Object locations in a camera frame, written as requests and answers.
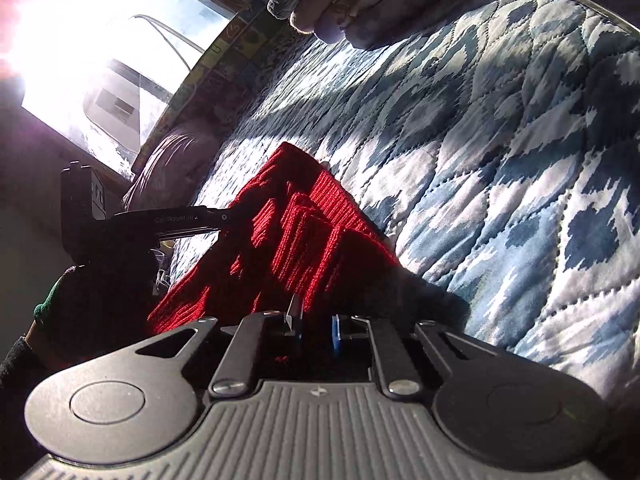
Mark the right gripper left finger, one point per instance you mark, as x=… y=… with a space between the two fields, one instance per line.
x=260 y=334

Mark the red knitted sweater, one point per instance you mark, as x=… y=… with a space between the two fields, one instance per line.
x=297 y=233

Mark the colourful alphabet foam mat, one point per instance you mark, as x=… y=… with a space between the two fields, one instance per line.
x=228 y=76

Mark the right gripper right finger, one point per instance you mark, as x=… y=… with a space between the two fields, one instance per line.
x=357 y=340

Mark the window with wooden frame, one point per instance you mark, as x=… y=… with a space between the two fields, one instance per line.
x=101 y=72

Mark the blue white patterned quilt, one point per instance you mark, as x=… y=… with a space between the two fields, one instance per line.
x=500 y=153

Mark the gloved left hand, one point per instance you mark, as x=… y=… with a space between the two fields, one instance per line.
x=93 y=309

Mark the purple pillow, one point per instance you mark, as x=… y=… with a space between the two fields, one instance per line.
x=176 y=168

